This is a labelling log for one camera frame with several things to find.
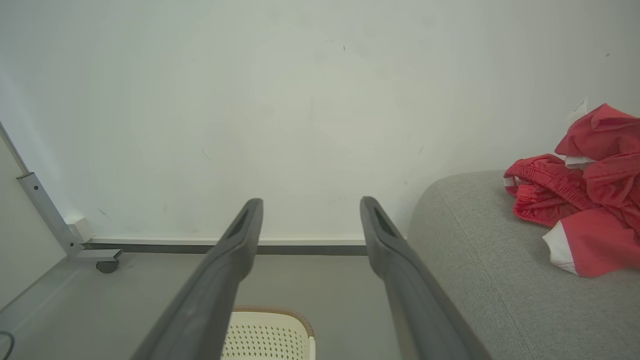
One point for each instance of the grey fabric sofa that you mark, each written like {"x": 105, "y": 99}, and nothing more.
{"x": 500, "y": 290}

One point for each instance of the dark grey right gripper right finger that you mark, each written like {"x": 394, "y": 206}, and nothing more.
{"x": 420, "y": 305}

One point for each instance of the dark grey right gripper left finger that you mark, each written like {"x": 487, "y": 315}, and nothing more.
{"x": 210, "y": 300}

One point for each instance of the red and white garment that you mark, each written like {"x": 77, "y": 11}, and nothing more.
{"x": 595, "y": 200}

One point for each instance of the cream perforated laundry basket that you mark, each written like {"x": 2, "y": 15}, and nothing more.
{"x": 265, "y": 337}

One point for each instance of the black caster wheel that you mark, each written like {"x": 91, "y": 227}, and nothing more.
{"x": 107, "y": 266}

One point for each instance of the white and grey baseboard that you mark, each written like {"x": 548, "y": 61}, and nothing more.
{"x": 300, "y": 245}

